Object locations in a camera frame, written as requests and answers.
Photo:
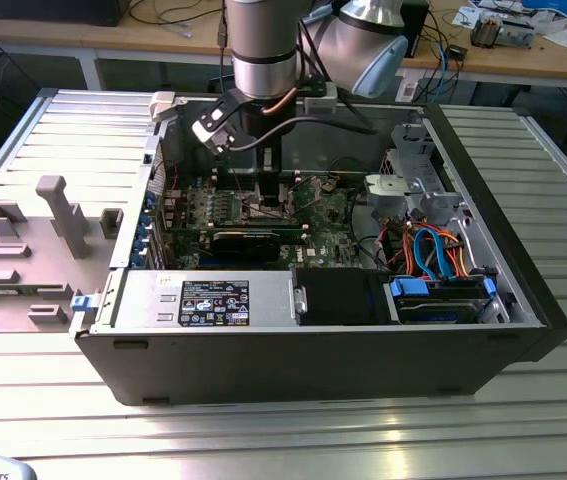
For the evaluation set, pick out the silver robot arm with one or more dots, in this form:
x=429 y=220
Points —
x=263 y=50

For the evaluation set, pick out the CPU socket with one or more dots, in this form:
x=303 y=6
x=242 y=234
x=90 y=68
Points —
x=250 y=207

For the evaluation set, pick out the CPU cooler heatsink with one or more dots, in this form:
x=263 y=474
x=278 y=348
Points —
x=485 y=32

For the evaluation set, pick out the black graphics card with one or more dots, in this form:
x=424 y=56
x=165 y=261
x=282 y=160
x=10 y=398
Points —
x=245 y=245

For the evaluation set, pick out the green motherboard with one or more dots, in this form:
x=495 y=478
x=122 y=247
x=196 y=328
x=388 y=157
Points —
x=328 y=240

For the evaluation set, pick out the silver drive cage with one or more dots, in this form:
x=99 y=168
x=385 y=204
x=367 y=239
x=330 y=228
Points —
x=385 y=192

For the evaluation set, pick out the grey case release latch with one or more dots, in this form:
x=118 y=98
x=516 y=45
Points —
x=163 y=105

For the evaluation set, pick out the blue card retainer clip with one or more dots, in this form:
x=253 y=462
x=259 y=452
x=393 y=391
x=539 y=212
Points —
x=138 y=248
x=145 y=222
x=151 y=199

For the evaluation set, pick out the black plastic shroud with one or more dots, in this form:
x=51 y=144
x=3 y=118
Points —
x=338 y=297

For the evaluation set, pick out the black power connector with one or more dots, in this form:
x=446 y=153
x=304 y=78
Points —
x=415 y=214

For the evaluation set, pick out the silver power supply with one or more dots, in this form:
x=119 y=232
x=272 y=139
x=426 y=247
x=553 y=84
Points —
x=143 y=300

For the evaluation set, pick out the tall black box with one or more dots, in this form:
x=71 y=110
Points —
x=419 y=25

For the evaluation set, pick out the black PC case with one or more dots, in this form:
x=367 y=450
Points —
x=313 y=365

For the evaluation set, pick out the small black adapter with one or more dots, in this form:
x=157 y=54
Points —
x=457 y=52

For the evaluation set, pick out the hard disk with blue carrier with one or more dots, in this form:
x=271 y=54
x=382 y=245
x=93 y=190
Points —
x=438 y=306

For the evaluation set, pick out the grey parts rack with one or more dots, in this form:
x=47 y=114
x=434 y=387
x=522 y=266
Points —
x=88 y=280

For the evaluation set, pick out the blue case latch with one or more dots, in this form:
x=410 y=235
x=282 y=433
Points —
x=80 y=303

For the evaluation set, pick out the wooden desk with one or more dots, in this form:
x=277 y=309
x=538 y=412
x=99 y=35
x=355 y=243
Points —
x=38 y=37
x=513 y=62

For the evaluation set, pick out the black computer box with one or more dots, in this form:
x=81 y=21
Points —
x=48 y=12

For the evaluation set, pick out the grey metal device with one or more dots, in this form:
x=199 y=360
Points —
x=518 y=32

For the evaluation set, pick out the blue box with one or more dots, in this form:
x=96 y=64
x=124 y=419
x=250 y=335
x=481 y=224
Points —
x=553 y=6

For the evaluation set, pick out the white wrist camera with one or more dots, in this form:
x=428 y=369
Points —
x=210 y=135

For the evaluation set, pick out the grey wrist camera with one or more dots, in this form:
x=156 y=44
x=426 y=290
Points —
x=320 y=102

